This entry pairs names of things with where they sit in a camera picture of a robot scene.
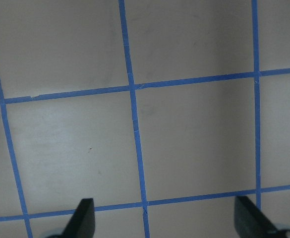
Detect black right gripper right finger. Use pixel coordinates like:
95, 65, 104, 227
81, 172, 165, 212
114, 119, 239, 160
234, 196, 278, 238

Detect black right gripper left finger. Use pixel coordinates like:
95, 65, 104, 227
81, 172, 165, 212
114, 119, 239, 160
62, 198, 96, 238

